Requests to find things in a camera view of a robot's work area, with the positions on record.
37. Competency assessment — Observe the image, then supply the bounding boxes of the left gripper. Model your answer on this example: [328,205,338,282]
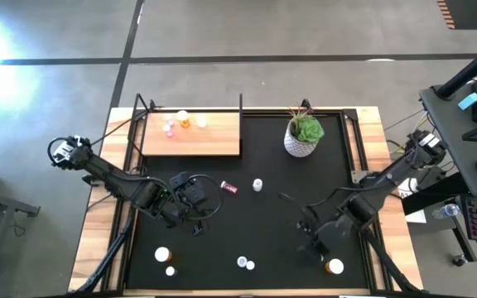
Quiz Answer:
[161,172,207,237]

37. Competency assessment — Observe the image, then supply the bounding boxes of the orange pill bottle white cap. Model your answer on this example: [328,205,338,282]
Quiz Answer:
[154,246,173,264]
[176,109,192,128]
[325,258,345,276]

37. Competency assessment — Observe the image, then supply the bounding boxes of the small vial red pills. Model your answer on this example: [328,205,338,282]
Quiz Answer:
[219,180,239,195]

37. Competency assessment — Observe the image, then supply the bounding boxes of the black table mat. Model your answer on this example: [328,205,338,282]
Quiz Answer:
[124,110,370,291]

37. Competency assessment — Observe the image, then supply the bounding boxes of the white paper sheet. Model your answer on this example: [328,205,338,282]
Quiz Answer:
[403,209,428,224]

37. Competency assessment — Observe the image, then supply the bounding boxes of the white label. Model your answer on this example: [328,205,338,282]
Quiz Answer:
[396,176,420,199]

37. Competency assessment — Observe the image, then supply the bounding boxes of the succulent in patterned white pot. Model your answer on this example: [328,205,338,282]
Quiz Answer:
[282,106,325,157]

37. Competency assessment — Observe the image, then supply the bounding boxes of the clear water bottle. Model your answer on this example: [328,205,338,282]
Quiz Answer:
[431,202,462,220]

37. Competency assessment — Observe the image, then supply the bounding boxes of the dark grey desk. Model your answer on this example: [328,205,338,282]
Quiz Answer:
[418,80,477,198]

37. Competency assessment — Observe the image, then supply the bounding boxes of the blue sticky note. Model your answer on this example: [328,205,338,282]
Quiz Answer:
[456,92,477,111]

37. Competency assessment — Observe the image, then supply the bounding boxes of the black pole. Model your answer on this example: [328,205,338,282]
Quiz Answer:
[436,36,477,100]

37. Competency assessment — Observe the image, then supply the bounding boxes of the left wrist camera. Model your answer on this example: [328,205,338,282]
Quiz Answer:
[183,184,207,206]

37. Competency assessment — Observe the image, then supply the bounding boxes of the left camera cable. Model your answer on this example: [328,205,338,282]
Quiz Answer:
[180,173,224,221]

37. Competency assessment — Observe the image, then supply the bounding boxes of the camera cable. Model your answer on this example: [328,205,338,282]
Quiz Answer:
[277,185,362,235]
[180,173,224,221]

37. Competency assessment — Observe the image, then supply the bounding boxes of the right camera cable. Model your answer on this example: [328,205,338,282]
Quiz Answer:
[277,185,362,235]

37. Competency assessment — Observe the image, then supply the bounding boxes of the black table frame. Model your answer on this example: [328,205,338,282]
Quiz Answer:
[35,93,430,298]

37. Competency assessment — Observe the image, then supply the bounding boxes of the black shelf frame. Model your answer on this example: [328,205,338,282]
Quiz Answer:
[128,91,244,159]

